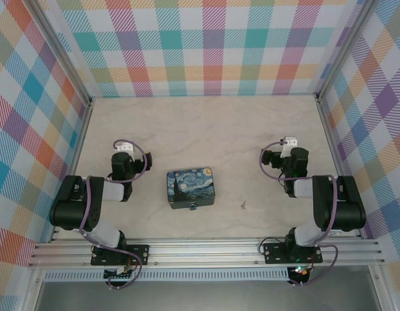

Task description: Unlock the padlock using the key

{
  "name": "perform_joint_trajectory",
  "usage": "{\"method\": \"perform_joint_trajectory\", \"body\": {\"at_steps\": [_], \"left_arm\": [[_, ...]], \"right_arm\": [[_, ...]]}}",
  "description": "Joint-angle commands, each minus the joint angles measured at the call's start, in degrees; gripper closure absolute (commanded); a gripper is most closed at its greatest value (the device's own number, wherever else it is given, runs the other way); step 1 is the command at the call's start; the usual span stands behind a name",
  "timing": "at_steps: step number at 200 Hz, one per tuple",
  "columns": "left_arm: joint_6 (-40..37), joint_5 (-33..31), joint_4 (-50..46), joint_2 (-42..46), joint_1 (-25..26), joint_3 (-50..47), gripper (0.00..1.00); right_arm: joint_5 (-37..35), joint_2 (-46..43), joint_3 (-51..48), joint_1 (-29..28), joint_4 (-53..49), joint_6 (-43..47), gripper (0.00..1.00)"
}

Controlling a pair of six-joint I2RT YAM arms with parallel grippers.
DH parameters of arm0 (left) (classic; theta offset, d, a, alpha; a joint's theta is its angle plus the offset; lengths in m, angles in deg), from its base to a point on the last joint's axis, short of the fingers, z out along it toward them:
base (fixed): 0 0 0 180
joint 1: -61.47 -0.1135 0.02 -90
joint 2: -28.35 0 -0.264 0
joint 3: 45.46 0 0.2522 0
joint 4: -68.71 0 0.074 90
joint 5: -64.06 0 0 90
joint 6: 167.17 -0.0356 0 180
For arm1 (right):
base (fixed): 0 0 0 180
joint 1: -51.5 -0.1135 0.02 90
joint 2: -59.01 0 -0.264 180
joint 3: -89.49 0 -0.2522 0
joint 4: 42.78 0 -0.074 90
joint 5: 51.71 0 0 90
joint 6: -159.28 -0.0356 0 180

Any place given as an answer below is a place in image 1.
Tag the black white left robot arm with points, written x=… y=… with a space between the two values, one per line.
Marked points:
x=73 y=210

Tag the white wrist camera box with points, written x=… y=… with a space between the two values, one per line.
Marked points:
x=289 y=145
x=124 y=147

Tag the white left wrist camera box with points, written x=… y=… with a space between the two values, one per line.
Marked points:
x=124 y=147

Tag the aluminium frame post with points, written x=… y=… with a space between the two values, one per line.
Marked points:
x=347 y=48
x=62 y=52

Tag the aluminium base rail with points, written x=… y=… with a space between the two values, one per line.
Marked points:
x=203 y=251

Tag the aluminium side rail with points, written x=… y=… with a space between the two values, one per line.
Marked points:
x=75 y=162
x=336 y=155

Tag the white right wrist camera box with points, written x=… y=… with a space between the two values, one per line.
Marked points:
x=289 y=145

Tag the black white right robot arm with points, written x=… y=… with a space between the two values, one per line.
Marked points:
x=342 y=207

